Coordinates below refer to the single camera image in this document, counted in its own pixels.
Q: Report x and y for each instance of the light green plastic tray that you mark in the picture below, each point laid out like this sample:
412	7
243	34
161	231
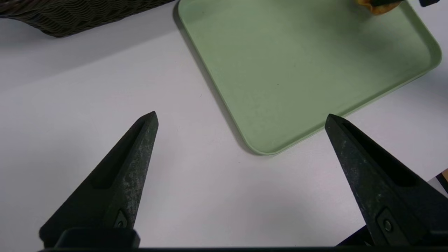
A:
297	70

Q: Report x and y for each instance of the round pink-topped bun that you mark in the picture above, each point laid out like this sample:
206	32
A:
379	9

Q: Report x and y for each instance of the dark brown wicker basket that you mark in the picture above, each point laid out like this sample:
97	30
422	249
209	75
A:
70	15

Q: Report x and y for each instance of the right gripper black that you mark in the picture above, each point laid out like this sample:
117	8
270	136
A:
428	2

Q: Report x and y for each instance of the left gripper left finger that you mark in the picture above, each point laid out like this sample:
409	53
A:
115	189

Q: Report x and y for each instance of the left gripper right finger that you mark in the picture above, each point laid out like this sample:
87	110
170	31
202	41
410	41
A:
388	192

